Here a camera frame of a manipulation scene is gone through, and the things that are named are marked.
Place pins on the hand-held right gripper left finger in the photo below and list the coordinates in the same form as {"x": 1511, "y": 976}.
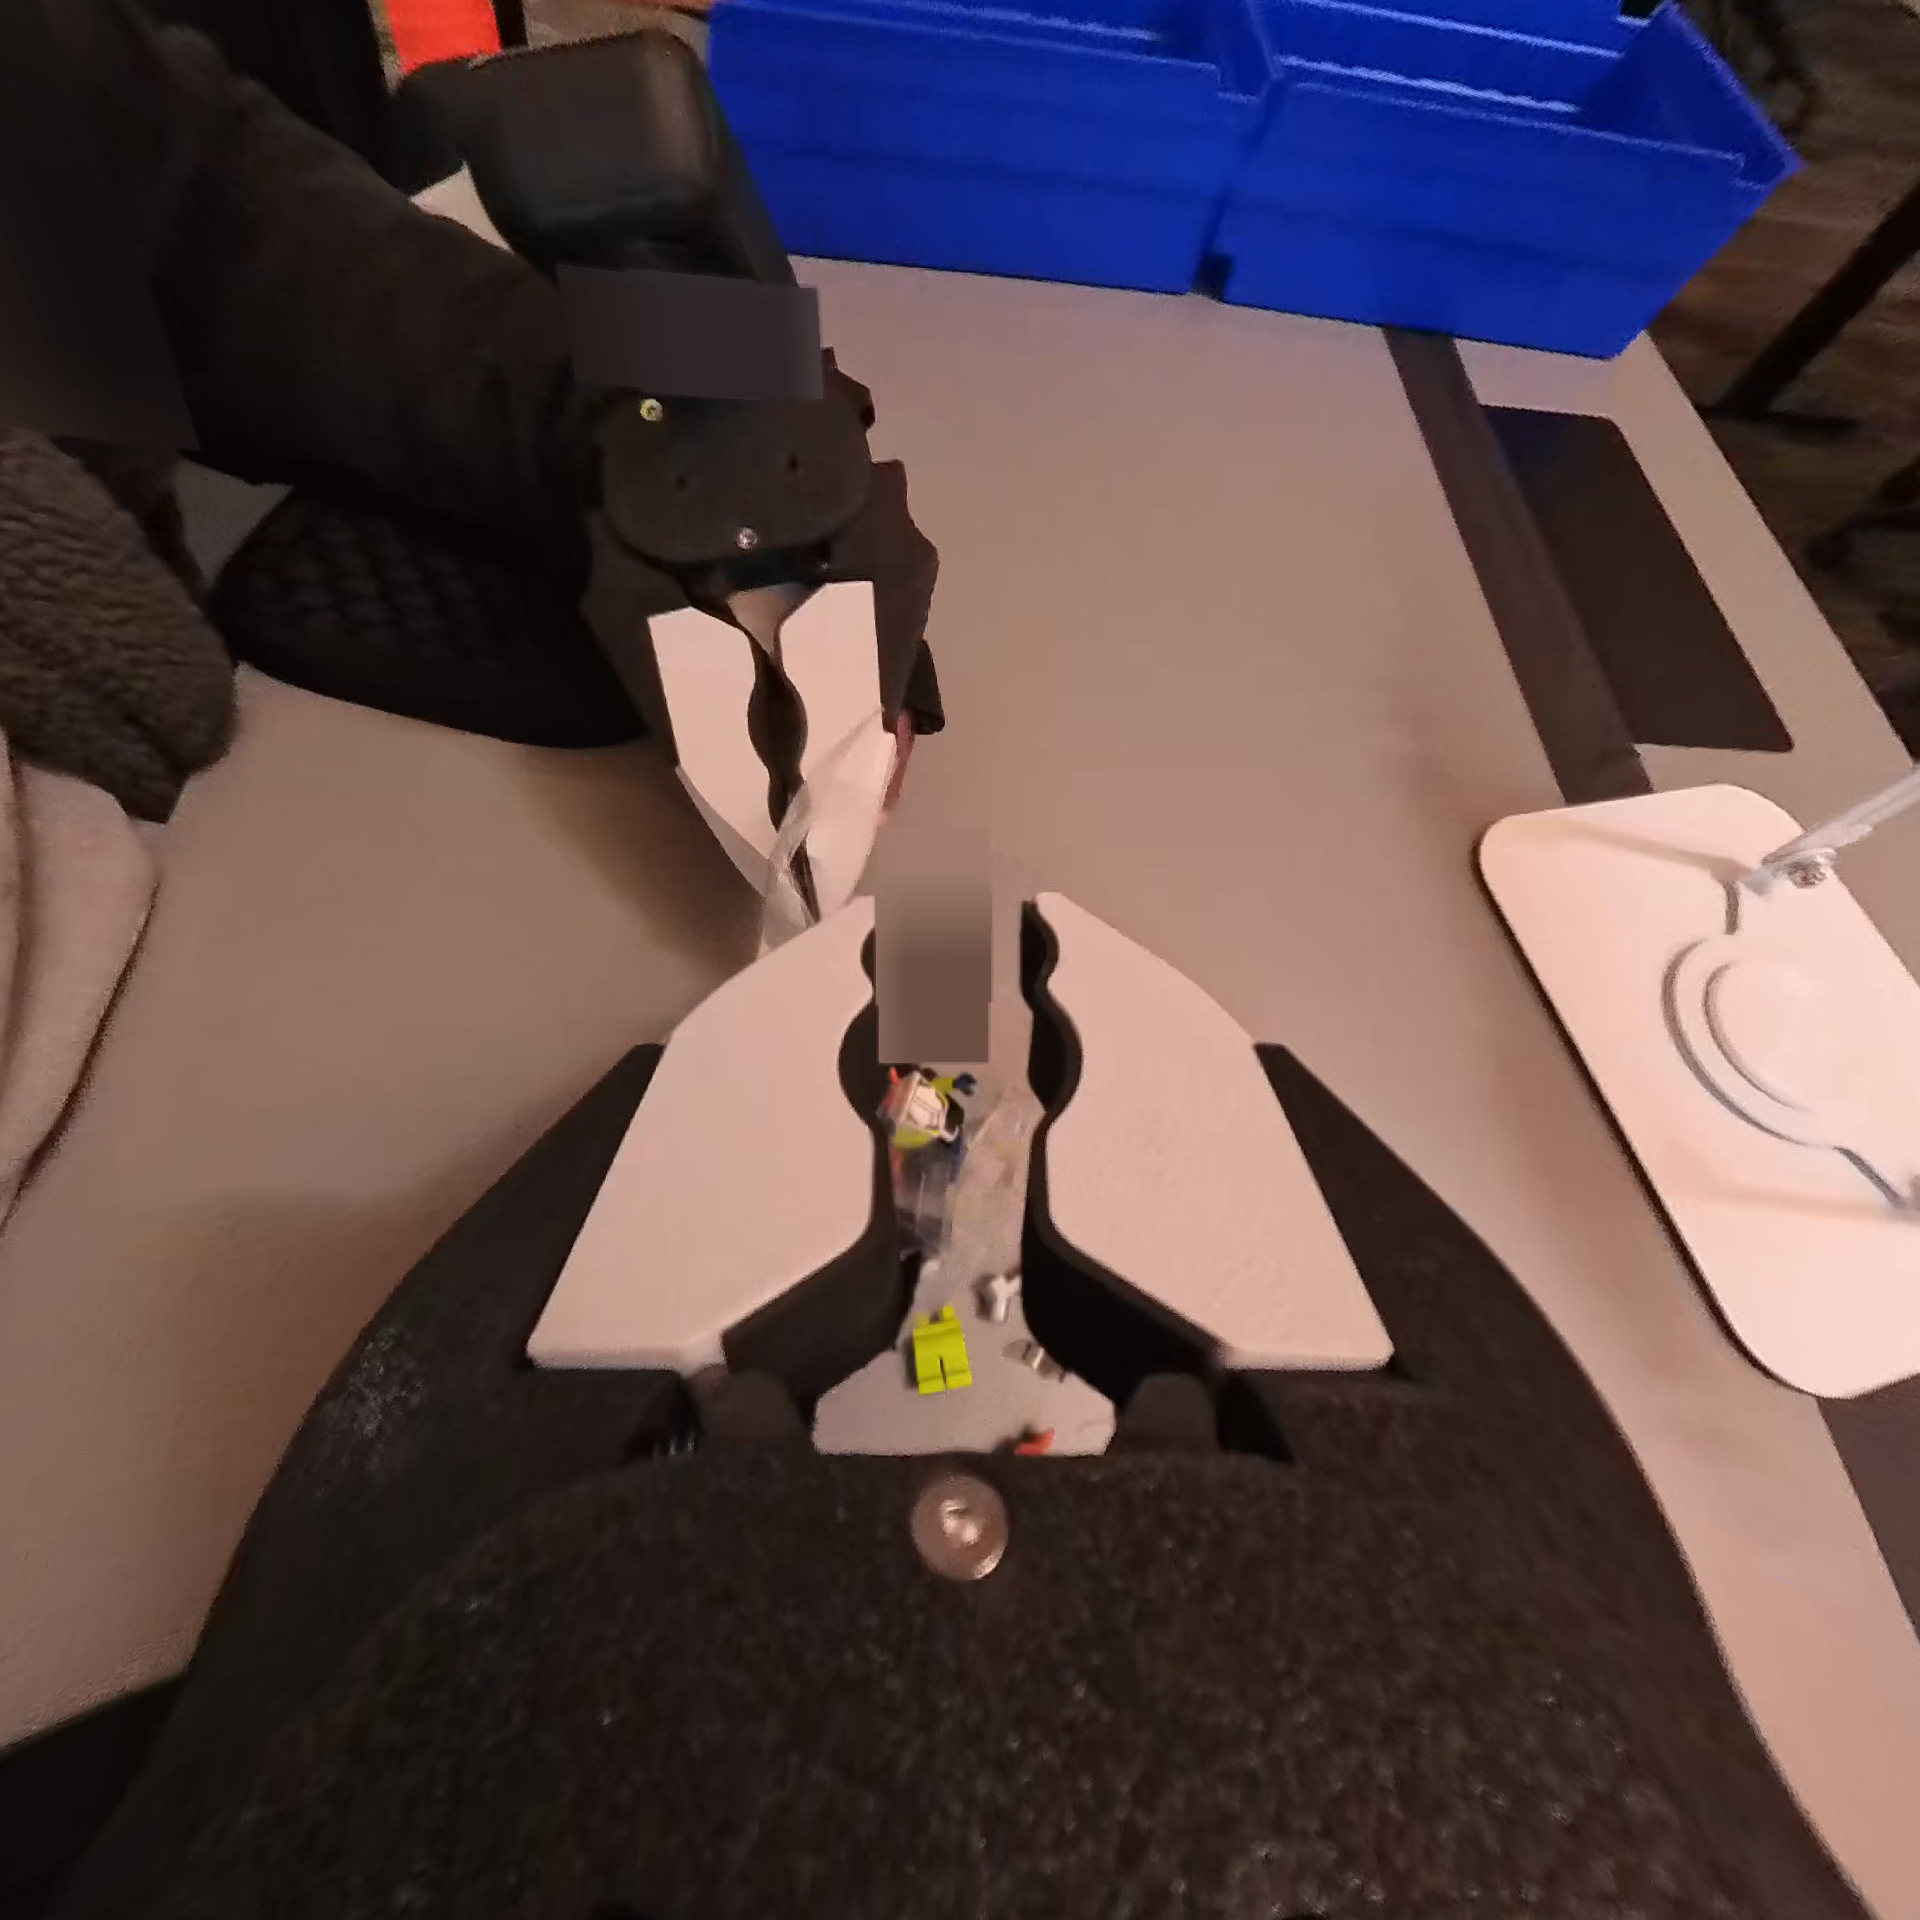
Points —
{"x": 707, "y": 1171}

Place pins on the grey printed sweatshirt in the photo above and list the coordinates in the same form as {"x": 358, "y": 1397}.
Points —
{"x": 61, "y": 961}

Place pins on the pile of lego pieces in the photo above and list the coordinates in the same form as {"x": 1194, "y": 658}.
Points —
{"x": 922, "y": 1111}

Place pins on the small grey lego piece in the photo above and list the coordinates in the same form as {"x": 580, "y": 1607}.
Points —
{"x": 1035, "y": 1359}

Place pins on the clear plastic bag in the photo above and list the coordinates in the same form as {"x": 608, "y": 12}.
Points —
{"x": 998, "y": 1162}

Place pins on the white stand base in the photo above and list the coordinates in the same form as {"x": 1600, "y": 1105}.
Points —
{"x": 1590, "y": 930}

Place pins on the blue plastic bin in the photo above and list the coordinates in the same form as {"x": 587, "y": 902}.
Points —
{"x": 1501, "y": 210}
{"x": 977, "y": 151}

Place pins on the orange traffic cone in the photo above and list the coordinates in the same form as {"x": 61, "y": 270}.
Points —
{"x": 450, "y": 29}

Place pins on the person's left forearm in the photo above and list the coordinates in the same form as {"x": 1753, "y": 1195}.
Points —
{"x": 299, "y": 299}

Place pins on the white lego bracket piece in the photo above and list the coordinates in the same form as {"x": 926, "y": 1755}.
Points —
{"x": 998, "y": 1296}

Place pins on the person's left hand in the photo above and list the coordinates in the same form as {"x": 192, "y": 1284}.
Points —
{"x": 902, "y": 758}

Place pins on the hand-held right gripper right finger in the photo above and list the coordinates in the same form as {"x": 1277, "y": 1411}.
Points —
{"x": 1200, "y": 1171}

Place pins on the lime green lego legs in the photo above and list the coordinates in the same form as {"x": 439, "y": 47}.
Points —
{"x": 943, "y": 1350}

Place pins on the black table cover panel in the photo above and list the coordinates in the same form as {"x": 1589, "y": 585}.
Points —
{"x": 1651, "y": 601}

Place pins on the black chair armrest pad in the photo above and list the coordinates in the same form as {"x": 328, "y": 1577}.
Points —
{"x": 405, "y": 615}

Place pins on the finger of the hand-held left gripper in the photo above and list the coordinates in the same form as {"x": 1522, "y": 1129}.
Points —
{"x": 841, "y": 675}
{"x": 707, "y": 706}

